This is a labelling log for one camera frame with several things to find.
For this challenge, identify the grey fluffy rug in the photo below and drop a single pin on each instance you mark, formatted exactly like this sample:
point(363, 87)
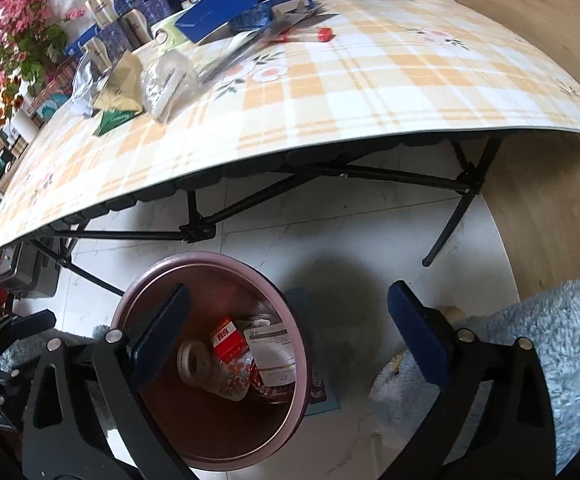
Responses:
point(77, 342)

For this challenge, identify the clear tube with red cap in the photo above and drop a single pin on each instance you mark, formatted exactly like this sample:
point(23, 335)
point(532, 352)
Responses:
point(305, 35)

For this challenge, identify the pink blossom arrangement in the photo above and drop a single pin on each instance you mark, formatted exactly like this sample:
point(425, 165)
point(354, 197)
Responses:
point(19, 25)

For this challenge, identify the black storage case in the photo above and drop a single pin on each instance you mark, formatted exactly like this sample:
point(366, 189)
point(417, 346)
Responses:
point(27, 272)

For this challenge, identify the blue flat sheet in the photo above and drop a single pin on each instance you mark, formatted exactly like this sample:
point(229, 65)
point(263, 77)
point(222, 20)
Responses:
point(322, 400)

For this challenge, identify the small red box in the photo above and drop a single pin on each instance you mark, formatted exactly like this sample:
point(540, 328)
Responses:
point(227, 337)

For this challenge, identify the clear bag with white label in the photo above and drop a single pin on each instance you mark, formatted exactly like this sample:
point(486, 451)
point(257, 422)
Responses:
point(270, 350)

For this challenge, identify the clear plastic wrapper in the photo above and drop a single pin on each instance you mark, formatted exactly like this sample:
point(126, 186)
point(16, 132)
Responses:
point(84, 85)

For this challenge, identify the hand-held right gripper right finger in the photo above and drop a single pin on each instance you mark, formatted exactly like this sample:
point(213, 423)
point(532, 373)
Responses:
point(417, 335)

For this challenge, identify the yellow checked flowered tablecloth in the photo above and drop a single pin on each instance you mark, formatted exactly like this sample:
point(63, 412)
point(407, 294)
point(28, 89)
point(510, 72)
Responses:
point(370, 85)

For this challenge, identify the flat blue box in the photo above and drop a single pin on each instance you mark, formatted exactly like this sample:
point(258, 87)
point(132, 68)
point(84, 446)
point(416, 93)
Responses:
point(79, 40)

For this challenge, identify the brown plastic basin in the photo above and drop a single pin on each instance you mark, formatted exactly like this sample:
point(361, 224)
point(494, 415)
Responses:
point(209, 425)

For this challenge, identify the green wrapper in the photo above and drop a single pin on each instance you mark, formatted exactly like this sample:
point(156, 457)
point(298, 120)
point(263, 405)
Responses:
point(114, 121)

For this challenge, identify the white flowered blister pack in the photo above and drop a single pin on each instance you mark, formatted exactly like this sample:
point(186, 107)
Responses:
point(219, 375)

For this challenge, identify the clear plastic bag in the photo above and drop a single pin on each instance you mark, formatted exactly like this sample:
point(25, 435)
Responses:
point(169, 85)

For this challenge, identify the gold foil packet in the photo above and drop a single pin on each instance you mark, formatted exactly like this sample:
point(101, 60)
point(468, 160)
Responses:
point(119, 85)

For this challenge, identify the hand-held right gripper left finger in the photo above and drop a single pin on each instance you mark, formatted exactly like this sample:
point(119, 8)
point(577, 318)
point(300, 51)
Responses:
point(162, 332)

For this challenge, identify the blue patterned packet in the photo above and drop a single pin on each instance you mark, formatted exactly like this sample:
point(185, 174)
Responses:
point(252, 16)

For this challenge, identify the black folding table frame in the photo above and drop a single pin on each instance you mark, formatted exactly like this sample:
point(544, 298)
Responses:
point(320, 175)

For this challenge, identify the white cylindrical vase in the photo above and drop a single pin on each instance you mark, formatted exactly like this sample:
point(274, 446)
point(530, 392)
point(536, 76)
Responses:
point(24, 125)

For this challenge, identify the orange flower bunch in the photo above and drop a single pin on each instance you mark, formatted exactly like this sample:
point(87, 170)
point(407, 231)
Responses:
point(2, 105)

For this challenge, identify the blue coffee box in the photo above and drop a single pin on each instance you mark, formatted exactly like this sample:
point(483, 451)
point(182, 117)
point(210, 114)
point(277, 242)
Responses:
point(219, 10)

